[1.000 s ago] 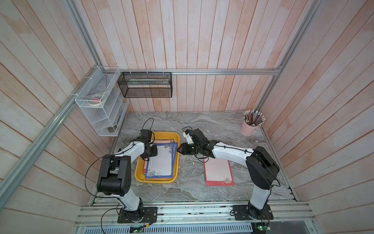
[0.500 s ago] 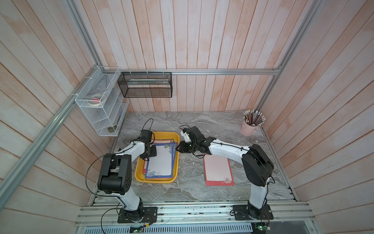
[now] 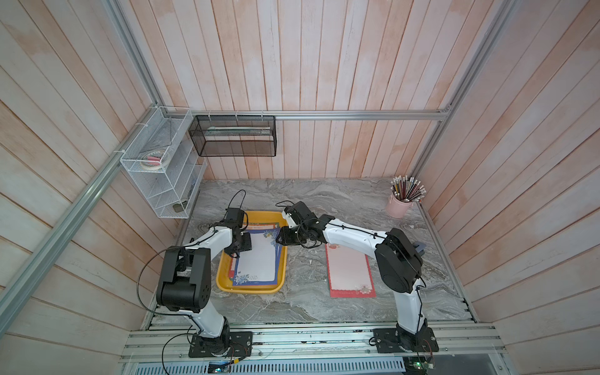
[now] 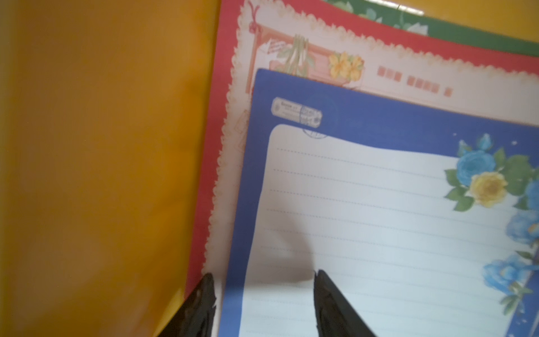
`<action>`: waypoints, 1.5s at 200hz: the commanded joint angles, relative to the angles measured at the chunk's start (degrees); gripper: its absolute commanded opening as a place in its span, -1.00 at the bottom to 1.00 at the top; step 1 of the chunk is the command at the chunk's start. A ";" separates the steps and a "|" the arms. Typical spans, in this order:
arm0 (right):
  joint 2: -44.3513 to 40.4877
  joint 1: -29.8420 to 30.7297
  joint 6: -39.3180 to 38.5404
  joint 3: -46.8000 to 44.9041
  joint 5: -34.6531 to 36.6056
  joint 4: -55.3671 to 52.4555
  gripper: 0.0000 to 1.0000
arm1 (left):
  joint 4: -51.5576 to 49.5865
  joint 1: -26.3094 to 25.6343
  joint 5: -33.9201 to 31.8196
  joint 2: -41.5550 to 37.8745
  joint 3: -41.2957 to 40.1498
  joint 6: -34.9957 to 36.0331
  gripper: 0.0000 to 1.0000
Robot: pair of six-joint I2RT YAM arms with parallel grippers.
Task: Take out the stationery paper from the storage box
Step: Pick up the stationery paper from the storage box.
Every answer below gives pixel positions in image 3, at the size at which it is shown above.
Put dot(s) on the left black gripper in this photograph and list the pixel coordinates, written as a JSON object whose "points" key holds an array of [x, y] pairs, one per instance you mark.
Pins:
{"points": [[247, 245]]}

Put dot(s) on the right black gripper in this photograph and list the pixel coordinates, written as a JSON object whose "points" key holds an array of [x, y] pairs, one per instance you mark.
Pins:
{"points": [[284, 237]]}

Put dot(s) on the blue floral stationery paper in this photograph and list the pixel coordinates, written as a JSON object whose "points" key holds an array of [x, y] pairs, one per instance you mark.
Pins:
{"points": [[260, 265]]}

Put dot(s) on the yellow plastic storage tray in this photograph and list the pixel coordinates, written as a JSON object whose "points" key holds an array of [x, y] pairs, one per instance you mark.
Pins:
{"points": [[255, 218]]}

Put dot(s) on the pink red-bordered stationery paper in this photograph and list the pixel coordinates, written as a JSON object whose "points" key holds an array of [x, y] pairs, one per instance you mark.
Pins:
{"points": [[349, 273]]}

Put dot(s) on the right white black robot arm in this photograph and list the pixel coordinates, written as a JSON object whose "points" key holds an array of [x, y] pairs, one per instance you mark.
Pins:
{"points": [[398, 261]]}

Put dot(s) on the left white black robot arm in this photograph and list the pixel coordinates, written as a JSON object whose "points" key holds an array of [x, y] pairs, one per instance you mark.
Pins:
{"points": [[186, 279]]}

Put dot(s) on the stack of coloured stationery paper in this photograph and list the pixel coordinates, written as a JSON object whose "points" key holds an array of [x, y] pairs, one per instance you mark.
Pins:
{"points": [[281, 267]]}

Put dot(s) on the pink pencil cup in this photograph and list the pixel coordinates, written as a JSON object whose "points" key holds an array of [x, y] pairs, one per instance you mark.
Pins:
{"points": [[397, 208]]}

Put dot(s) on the bundle of pencils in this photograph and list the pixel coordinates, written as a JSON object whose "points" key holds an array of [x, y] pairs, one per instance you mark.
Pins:
{"points": [[408, 189]]}

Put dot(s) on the grey blue hole punch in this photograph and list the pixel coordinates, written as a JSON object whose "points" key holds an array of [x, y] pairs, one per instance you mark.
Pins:
{"points": [[420, 248]]}

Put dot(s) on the tape roll on shelf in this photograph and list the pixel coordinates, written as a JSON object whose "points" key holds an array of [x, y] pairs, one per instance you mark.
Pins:
{"points": [[154, 160]]}

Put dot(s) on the black mesh wall basket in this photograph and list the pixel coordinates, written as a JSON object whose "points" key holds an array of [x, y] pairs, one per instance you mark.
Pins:
{"points": [[234, 135]]}

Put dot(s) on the white wire wall shelf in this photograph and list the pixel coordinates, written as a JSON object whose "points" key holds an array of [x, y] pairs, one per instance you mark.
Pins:
{"points": [[171, 191]]}

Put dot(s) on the horizontal aluminium frame bar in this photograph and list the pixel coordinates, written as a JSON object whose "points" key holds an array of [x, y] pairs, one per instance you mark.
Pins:
{"points": [[426, 114]]}

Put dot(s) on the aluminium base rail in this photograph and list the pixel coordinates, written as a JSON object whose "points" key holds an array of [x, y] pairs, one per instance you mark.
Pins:
{"points": [[315, 341]]}

